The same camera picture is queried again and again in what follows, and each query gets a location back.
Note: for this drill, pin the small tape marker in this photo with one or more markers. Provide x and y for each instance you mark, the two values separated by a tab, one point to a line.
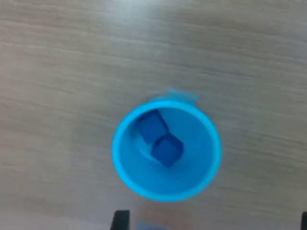
182	95

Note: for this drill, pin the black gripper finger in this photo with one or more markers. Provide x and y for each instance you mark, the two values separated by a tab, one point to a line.
304	221
121	220

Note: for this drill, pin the blue cube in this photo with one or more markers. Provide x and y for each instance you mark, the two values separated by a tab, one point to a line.
151	125
166	151

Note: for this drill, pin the blue plastic cup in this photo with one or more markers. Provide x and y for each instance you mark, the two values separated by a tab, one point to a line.
192	172

